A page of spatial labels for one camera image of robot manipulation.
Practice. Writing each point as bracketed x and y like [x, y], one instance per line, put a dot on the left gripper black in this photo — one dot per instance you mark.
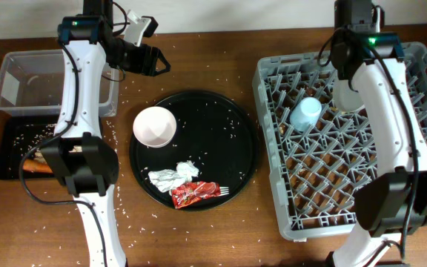
[147, 62]

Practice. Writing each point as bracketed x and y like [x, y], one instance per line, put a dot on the pink bowl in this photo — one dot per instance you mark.
[154, 127]

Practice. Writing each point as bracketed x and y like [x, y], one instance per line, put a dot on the light blue plastic cup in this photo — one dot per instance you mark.
[305, 114]

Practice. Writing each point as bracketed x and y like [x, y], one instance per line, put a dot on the oats and nuts food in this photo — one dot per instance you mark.
[38, 157]

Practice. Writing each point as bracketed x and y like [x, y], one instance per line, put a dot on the orange carrot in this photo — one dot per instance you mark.
[36, 167]

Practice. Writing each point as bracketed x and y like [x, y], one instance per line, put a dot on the grey plate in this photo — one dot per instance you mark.
[345, 99]

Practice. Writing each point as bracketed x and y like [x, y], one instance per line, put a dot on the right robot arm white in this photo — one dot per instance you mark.
[371, 63]

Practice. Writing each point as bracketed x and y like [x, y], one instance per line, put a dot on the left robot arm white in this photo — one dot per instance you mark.
[76, 153]

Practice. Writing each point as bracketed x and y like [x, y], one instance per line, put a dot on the grey dishwasher rack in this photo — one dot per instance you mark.
[314, 174]

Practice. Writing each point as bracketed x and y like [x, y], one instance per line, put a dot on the round black tray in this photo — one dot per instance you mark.
[214, 133]

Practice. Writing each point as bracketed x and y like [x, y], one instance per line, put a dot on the crumpled white tissue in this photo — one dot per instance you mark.
[168, 180]

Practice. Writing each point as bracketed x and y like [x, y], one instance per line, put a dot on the red snack wrapper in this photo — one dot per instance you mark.
[192, 192]

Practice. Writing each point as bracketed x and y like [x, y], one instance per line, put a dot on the clear plastic bin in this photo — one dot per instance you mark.
[32, 82]

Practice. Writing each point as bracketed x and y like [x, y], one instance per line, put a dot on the white plastic fork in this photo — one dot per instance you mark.
[224, 190]

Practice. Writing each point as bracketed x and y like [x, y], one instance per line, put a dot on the black rectangular tray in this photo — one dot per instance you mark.
[21, 134]

